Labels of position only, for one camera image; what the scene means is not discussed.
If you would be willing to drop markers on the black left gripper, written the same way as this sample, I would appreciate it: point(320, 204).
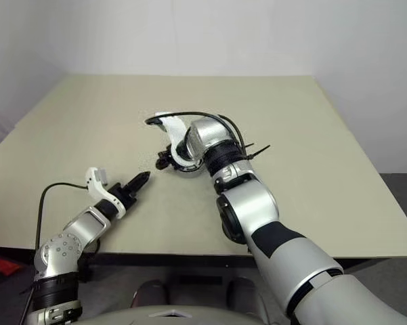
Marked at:
point(122, 194)

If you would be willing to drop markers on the dark rounded shape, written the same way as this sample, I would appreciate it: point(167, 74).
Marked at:
point(150, 292)

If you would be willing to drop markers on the red object on floor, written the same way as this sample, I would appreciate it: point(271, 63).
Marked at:
point(8, 267)

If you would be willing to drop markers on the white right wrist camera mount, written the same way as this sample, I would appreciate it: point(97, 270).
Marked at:
point(174, 130)

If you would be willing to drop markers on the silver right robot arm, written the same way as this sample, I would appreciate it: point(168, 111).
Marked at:
point(250, 203)

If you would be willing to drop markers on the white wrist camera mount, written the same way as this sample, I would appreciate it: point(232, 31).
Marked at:
point(95, 184)
point(174, 130)

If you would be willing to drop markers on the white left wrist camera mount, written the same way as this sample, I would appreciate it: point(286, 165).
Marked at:
point(95, 184)

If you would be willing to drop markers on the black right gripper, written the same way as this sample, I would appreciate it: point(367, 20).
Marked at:
point(166, 156)

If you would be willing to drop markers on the silver robot torso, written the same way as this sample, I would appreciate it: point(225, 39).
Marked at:
point(176, 316)

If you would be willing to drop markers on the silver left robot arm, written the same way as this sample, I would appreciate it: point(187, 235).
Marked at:
point(88, 223)

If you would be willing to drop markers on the black zip tie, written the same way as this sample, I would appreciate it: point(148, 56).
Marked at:
point(260, 150)

